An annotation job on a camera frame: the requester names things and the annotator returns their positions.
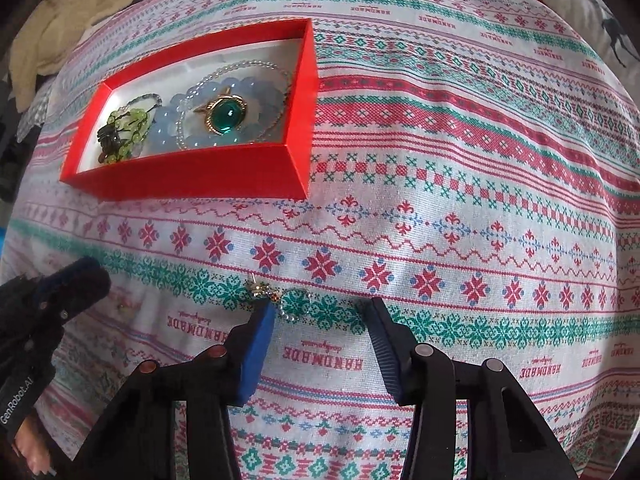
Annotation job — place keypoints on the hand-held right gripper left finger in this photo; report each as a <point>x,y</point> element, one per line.
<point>257,350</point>

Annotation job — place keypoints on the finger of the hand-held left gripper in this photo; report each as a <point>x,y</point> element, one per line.
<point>80,285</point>
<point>17,292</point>

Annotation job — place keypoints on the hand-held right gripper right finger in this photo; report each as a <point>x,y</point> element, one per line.
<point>387,350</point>

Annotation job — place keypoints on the red cardboard box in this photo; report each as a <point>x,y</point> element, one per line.
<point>200,175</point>

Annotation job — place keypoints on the gold brooch with green gem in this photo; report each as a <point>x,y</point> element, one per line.
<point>225,116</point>

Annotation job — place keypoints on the person's left hand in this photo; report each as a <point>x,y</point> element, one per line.
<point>35,450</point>

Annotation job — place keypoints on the red green patterned bedsheet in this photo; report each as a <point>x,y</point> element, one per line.
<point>425,185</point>

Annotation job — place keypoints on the grey patterned sheet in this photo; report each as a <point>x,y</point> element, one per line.
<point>35,110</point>

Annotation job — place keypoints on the beige quilted blanket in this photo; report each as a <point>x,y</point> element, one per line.
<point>75,5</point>

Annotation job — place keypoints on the white deer print pillow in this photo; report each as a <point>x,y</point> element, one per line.
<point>600,5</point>

